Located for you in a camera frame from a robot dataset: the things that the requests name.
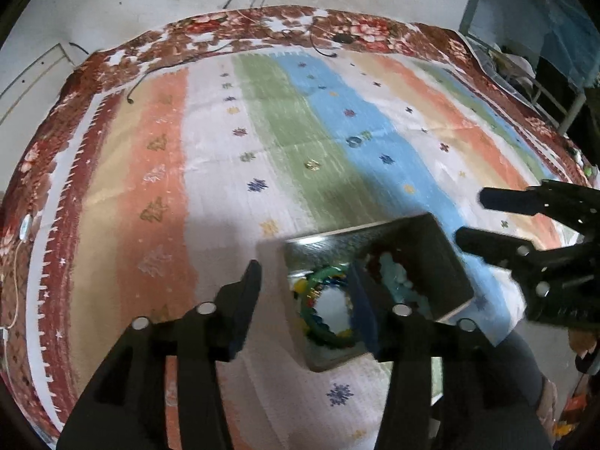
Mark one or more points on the striped pastel mat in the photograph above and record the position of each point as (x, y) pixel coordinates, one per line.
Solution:
(290, 122)

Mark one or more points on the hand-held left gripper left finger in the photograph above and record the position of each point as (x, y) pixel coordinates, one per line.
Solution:
(246, 300)

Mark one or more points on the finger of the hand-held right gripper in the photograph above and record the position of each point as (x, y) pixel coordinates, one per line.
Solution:
(487, 243)
(506, 200)

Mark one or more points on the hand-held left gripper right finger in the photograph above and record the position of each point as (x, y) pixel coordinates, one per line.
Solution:
(364, 311)

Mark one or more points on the blue hanging cloth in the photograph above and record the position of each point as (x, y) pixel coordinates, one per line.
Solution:
(515, 18)

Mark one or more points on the person's leg in dark trousers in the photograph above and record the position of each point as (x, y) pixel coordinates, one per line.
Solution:
(525, 375)

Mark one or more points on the metal rack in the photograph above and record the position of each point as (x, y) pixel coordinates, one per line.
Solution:
(539, 89)

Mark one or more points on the rectangular metal tin box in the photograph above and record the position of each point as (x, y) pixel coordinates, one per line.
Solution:
(436, 253)

